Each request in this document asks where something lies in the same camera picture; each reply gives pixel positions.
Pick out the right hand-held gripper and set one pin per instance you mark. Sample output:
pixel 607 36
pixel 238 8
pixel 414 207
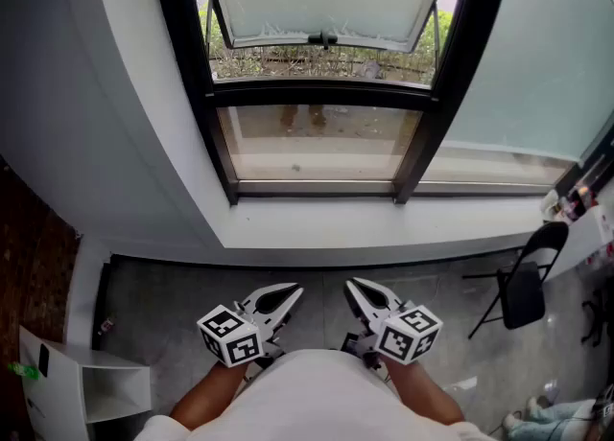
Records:
pixel 408 333

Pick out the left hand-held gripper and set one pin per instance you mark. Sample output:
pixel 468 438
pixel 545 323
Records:
pixel 225 329

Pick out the person's left forearm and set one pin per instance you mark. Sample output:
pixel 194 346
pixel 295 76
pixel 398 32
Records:
pixel 206 396

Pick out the person's right forearm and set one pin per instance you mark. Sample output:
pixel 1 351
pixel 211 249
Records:
pixel 422 391

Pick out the person's white t-shirt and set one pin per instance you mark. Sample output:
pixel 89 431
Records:
pixel 326 396

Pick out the black folding chair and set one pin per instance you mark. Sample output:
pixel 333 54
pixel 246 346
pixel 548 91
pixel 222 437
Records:
pixel 520 290

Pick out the small packet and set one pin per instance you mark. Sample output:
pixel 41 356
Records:
pixel 106 325

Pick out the white open cabinet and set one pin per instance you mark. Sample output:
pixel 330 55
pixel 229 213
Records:
pixel 110 381

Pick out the white side table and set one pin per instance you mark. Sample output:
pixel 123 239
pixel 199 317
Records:
pixel 583 238

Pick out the black swivel chair base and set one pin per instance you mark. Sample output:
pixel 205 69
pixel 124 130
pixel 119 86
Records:
pixel 597 319

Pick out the assorted small desk items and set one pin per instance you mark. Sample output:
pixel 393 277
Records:
pixel 575 199

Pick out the black phone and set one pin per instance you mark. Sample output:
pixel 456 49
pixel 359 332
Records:
pixel 43 360

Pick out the dark-framed window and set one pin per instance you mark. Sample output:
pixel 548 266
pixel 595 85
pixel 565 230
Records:
pixel 192 70

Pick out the green plastic bottle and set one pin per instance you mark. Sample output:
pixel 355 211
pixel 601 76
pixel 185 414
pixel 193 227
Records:
pixel 24 370

